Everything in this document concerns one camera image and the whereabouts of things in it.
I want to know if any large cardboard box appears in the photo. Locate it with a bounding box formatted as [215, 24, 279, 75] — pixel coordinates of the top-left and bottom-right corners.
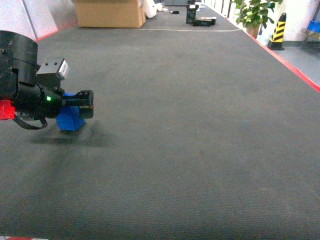
[73, 0, 146, 28]

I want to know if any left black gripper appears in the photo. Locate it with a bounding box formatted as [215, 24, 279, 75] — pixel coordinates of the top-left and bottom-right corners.
[13, 83, 94, 119]

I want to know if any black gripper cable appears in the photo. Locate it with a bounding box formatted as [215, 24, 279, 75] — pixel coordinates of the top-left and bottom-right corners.
[12, 115, 49, 131]

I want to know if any potted green plant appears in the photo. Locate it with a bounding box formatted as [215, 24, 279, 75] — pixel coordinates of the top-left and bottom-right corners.
[230, 0, 283, 39]

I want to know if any yellow black traffic cone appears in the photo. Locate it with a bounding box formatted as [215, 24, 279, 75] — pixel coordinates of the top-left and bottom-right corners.
[267, 12, 287, 51]

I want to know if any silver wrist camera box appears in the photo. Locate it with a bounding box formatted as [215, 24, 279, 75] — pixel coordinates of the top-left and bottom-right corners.
[36, 57, 69, 89]

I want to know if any black upright device box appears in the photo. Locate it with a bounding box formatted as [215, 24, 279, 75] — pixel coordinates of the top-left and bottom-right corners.
[186, 0, 199, 24]

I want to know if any black flat device box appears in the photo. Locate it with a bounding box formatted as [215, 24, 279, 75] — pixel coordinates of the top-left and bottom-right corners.
[192, 17, 217, 27]

